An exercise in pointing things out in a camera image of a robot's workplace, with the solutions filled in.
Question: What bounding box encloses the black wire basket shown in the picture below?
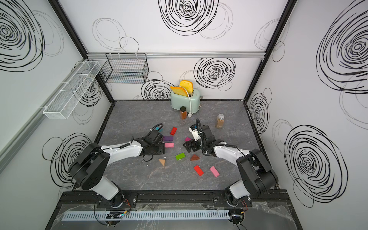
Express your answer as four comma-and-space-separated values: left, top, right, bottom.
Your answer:
100, 53, 149, 84

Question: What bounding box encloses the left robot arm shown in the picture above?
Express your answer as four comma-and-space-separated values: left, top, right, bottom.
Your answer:
68, 129, 165, 207

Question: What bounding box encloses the mint green toaster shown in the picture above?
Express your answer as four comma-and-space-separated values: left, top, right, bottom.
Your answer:
171, 89, 201, 114

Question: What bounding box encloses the brown triangle block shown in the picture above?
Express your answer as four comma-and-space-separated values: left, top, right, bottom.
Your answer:
190, 154, 200, 161

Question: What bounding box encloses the glass jar tan spice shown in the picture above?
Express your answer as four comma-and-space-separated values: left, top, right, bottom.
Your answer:
216, 114, 225, 128

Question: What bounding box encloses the tan wooden triangle block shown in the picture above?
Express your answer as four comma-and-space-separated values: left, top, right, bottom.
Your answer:
159, 159, 166, 167

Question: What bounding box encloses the white wire shelf basket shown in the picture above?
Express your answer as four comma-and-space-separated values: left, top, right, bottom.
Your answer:
43, 61, 101, 119

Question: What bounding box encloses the light pink block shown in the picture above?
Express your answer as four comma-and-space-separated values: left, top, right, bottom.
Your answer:
164, 142, 174, 148
210, 166, 220, 177

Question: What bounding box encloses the red block front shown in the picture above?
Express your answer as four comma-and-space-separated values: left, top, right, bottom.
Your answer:
194, 165, 204, 176

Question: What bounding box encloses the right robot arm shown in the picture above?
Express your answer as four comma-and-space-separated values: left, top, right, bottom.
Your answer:
183, 125, 278, 207

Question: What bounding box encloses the grey slotted cable duct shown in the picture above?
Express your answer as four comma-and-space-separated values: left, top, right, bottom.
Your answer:
61, 210, 231, 222

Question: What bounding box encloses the brown spice bottle black cap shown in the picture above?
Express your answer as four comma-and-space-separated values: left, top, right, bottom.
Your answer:
180, 106, 187, 119

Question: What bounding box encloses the violet purple block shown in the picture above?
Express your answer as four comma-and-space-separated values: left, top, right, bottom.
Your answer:
163, 136, 174, 141

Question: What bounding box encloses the green block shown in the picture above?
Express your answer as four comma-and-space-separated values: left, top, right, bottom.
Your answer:
175, 153, 186, 161

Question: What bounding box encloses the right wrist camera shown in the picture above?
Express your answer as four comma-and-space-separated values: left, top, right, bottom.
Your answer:
189, 125, 203, 141

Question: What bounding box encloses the front toast slice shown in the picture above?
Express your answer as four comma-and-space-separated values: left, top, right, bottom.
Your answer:
170, 86, 190, 97

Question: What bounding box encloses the black mounting rail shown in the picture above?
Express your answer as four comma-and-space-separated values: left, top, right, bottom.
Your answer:
57, 189, 291, 209

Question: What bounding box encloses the rear toast slice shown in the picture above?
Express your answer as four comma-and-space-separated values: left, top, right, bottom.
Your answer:
179, 80, 194, 94

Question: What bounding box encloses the light pink block front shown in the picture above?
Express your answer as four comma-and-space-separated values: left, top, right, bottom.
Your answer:
210, 166, 220, 177

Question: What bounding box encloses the toast slice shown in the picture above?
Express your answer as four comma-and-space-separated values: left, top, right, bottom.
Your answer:
170, 86, 190, 97
179, 80, 194, 94

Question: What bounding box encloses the white toaster power cable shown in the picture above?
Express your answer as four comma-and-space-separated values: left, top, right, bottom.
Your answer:
183, 88, 194, 118

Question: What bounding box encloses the red block near toaster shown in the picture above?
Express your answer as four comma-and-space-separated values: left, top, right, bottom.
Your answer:
170, 127, 177, 136

